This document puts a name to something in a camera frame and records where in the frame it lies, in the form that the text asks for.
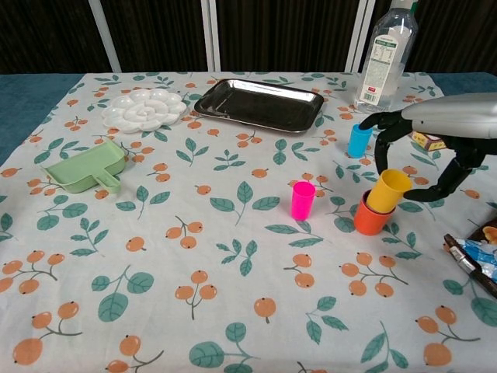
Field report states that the black partition screen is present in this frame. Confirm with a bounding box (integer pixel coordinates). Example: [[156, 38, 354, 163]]
[[0, 0, 497, 75]]

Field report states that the pink plastic cup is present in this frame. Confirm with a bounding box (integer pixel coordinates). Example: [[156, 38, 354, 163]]
[[291, 181, 316, 221]]

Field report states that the clear plastic bottle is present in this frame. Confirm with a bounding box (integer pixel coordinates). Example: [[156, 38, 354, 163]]
[[353, 0, 419, 117]]

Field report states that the small red cardboard box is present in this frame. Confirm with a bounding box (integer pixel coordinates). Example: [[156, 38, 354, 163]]
[[411, 131, 448, 152]]

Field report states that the stainless steel tray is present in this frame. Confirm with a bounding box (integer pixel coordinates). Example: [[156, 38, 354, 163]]
[[193, 78, 325, 136]]

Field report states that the white flower paint palette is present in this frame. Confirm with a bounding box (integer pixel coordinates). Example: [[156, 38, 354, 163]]
[[102, 88, 186, 135]]

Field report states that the teal table cover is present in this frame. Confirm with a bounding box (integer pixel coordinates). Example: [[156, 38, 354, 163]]
[[0, 71, 497, 166]]

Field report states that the yellow plastic cup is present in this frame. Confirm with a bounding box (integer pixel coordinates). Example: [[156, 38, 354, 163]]
[[366, 169, 413, 214]]

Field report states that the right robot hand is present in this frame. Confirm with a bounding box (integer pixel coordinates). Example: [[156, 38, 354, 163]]
[[356, 92, 497, 203]]

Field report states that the orange plastic cup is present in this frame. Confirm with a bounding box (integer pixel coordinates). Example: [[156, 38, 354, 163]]
[[353, 192, 397, 237]]

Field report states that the light blue plastic cup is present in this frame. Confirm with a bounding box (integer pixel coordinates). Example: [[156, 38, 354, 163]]
[[347, 124, 374, 159]]

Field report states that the floral print tablecloth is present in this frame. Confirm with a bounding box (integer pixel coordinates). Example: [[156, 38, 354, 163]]
[[0, 71, 497, 373]]

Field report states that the green plastic dustpan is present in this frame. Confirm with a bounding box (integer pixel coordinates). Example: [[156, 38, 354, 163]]
[[40, 139, 127, 194]]

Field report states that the brown chocolate snack bag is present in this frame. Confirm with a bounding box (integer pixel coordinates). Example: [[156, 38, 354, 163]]
[[443, 217, 497, 300]]

